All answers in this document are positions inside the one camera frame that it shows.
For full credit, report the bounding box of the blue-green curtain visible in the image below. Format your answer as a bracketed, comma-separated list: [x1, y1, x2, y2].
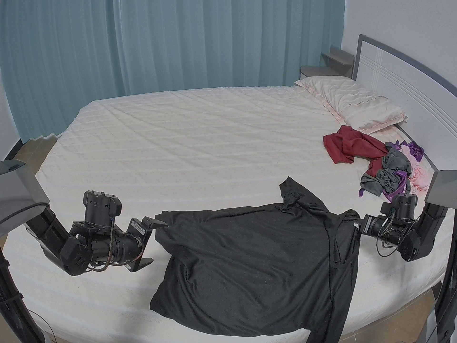
[0, 0, 348, 146]

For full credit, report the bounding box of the dark red garment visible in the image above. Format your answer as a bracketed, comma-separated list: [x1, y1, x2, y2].
[323, 125, 390, 177]

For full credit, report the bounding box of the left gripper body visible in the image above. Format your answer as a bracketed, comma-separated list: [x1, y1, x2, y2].
[94, 217, 153, 267]

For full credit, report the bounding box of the black cable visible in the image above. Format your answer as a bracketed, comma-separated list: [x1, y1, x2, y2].
[376, 234, 397, 258]
[0, 202, 50, 225]

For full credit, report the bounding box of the bed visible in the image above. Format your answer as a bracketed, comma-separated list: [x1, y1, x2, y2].
[0, 34, 457, 343]

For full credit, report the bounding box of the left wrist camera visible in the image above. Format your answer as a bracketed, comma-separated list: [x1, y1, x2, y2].
[108, 195, 123, 226]

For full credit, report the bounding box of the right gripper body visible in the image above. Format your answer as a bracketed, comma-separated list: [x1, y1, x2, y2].
[359, 215, 388, 241]

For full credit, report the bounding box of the pile of clothes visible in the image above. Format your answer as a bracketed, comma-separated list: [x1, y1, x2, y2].
[358, 140, 429, 197]

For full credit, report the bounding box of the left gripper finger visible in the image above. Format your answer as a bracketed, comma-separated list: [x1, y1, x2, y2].
[143, 217, 168, 231]
[125, 257, 155, 273]

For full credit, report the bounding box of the cream pillow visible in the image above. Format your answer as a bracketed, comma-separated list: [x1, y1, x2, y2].
[293, 75, 409, 133]

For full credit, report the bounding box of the grey bedside table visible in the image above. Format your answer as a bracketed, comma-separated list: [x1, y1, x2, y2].
[299, 46, 354, 81]

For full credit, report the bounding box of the black T-shirt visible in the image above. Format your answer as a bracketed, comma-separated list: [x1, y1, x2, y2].
[149, 177, 361, 338]

